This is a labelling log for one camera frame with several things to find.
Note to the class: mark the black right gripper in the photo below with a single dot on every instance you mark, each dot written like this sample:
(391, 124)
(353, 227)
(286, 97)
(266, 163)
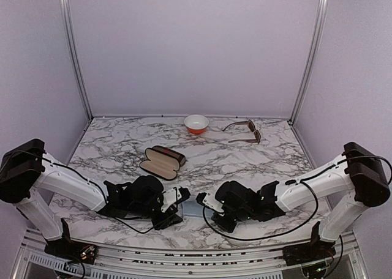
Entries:
(228, 227)

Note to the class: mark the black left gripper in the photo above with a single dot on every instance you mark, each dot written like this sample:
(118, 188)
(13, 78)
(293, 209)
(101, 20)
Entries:
(170, 214)

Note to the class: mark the light blue cleaning cloth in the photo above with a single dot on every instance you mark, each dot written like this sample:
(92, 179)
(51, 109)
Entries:
(192, 209)

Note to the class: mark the black woven glasses case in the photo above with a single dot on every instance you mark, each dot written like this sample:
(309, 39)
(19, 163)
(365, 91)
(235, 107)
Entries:
(160, 165)

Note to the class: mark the brown striped glasses case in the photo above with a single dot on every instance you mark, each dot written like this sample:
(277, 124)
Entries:
(171, 153)

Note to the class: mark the brown translucent sunglasses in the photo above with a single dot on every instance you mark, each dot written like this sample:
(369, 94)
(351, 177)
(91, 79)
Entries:
(250, 127)

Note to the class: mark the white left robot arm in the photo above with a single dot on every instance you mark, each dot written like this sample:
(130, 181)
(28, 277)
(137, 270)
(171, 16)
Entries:
(28, 168)

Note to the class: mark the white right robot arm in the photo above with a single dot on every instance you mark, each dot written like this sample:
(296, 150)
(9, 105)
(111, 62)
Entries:
(356, 172)

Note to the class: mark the white bowl orange outside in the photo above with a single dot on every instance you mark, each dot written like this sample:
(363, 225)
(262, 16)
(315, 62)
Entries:
(196, 124)

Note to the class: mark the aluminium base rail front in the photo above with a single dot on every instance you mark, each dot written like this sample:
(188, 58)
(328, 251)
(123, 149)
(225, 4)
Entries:
(114, 261)

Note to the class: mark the aluminium frame post left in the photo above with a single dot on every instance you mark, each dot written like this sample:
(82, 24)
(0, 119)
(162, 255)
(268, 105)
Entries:
(71, 43)

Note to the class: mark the aluminium frame post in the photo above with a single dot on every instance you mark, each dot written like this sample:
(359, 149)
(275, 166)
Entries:
(312, 54)
(71, 43)

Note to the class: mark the aluminium frame post right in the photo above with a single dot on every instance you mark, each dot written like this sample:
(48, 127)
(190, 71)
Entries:
(312, 54)

